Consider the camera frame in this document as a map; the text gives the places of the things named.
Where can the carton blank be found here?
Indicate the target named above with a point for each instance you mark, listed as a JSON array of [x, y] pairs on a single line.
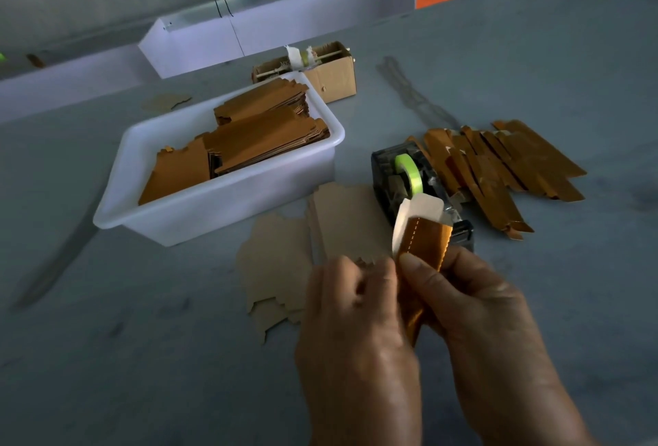
[[427, 240]]

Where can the white plastic bin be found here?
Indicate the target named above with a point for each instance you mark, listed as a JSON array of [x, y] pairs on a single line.
[[216, 212]]

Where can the small brown object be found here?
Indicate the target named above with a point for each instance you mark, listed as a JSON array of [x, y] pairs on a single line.
[[36, 60]]

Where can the black tape dispenser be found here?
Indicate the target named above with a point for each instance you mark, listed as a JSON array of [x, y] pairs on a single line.
[[386, 178]]

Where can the pile of gold boxes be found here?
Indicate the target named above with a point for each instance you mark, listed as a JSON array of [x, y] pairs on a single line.
[[504, 168]]

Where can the person's left hand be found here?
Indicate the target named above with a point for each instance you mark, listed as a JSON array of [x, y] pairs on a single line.
[[355, 358]]

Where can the person's right forearm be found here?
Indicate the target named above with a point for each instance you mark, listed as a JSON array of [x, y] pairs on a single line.
[[540, 432]]

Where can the pile of beige blanks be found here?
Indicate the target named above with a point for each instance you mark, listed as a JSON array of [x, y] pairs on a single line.
[[350, 216]]

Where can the small cardboard box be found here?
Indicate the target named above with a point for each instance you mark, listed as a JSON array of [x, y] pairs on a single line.
[[337, 78]]

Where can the gold cartons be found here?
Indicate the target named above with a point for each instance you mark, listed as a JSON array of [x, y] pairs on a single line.
[[267, 134]]

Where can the green tape roll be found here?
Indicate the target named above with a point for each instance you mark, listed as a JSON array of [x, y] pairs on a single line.
[[409, 175]]

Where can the person's right hand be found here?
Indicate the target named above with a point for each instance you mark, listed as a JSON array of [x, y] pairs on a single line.
[[483, 338]]

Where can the long white tray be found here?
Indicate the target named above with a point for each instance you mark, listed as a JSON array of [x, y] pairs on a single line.
[[324, 11], [72, 86]]

